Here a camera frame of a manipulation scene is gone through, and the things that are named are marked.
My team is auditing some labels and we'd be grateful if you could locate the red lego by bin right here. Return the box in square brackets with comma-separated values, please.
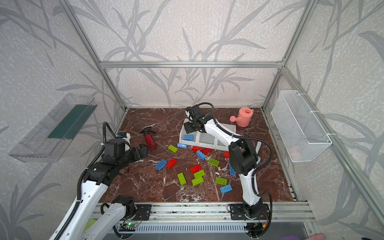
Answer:
[202, 148, 213, 155]

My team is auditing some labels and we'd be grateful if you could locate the pink watering can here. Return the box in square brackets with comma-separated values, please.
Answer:
[230, 108, 254, 128]

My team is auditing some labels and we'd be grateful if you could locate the red lego by bin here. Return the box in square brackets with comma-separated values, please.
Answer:
[192, 146, 203, 152]
[202, 148, 213, 155]

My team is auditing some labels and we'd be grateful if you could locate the clear wall shelf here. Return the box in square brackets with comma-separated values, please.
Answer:
[9, 94, 97, 163]

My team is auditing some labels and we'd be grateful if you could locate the controller board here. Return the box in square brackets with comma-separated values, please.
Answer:
[119, 222, 141, 232]
[245, 222, 269, 238]

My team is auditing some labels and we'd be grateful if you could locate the left controller board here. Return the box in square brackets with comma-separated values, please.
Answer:
[119, 222, 141, 232]

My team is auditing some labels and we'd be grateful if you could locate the light blue trowel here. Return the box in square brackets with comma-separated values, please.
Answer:
[256, 141, 262, 165]

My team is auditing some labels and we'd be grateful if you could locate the white three-compartment bin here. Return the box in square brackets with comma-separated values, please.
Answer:
[179, 119, 239, 151]

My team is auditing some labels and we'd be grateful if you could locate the red lego left centre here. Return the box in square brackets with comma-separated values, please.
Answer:
[166, 158, 177, 169]

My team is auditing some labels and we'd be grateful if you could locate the right controller board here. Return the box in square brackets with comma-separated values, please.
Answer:
[245, 222, 269, 238]

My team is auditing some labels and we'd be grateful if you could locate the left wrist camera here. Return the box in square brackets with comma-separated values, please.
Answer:
[117, 132, 131, 149]

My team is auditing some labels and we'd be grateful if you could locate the red lego by bin left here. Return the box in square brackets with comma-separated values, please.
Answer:
[192, 146, 203, 152]

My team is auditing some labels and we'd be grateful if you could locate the blue lego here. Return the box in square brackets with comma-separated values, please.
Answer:
[229, 164, 237, 176]
[196, 151, 207, 160]
[184, 135, 195, 141]
[177, 143, 188, 149]
[156, 159, 168, 171]
[220, 185, 233, 195]

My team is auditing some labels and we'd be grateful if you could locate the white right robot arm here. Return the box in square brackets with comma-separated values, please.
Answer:
[184, 102, 274, 220]

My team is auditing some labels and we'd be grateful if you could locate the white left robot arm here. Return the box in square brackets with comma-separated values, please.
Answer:
[51, 122, 149, 240]

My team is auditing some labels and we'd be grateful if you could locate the white wire mesh basket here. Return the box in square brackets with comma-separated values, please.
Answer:
[272, 90, 333, 163]

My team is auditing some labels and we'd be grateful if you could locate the green lego long left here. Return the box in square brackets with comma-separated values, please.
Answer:
[177, 173, 187, 186]

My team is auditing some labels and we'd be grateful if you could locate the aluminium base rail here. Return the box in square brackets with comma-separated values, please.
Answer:
[89, 201, 316, 224]

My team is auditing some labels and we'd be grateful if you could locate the small red lego right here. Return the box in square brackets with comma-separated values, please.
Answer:
[224, 151, 230, 159]

